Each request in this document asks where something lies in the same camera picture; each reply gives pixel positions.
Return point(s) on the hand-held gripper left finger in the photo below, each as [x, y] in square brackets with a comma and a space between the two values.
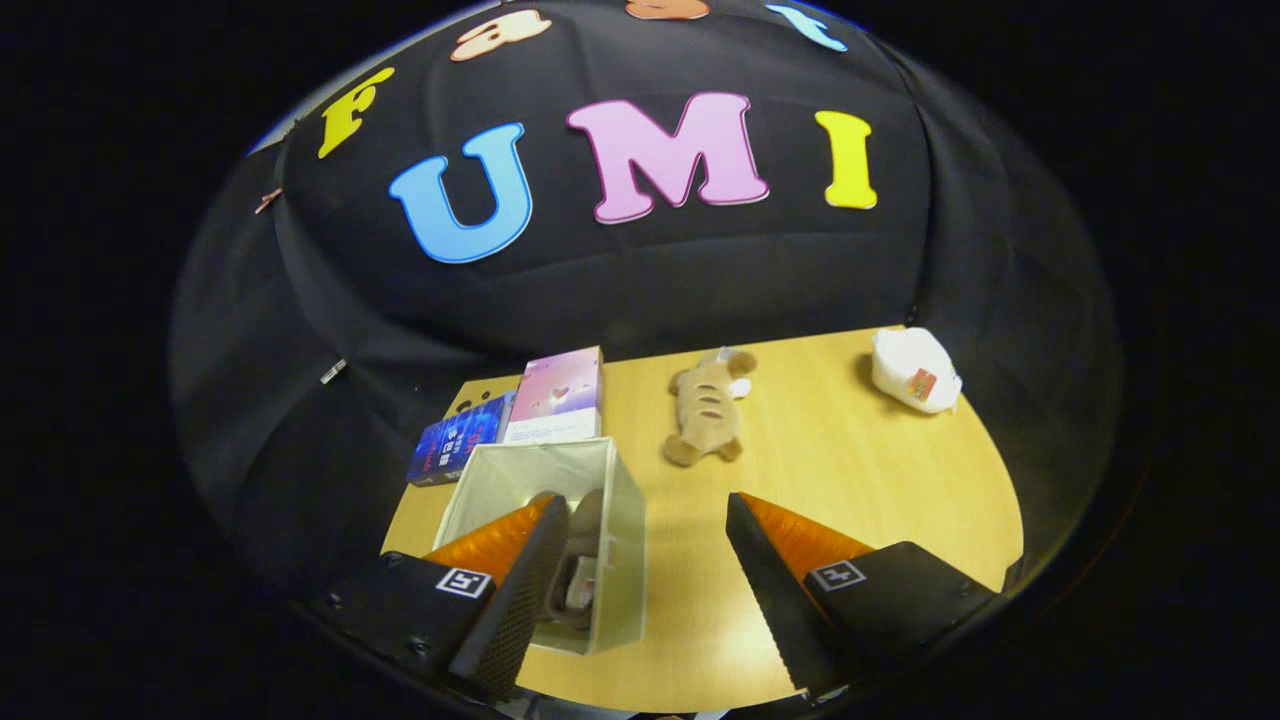
[520, 600]

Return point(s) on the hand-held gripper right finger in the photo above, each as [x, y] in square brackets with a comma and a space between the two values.
[780, 605]

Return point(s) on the brown slipper shoe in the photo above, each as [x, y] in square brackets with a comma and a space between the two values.
[570, 595]
[588, 520]

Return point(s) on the cream fabric storage box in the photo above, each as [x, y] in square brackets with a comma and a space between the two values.
[622, 560]

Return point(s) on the blue book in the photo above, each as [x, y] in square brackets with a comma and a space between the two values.
[460, 440]

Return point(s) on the brown striped plush toy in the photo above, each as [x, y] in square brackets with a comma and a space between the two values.
[708, 410]

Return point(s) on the pink book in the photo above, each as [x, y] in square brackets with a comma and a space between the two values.
[555, 395]

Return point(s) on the white packet with red label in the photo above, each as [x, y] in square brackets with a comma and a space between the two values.
[910, 365]

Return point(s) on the silver cloth clip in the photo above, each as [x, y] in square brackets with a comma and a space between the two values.
[333, 371]

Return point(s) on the black backdrop cloth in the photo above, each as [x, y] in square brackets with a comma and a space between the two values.
[640, 280]

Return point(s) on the copper cloth clip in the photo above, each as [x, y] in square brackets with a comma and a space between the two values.
[268, 200]

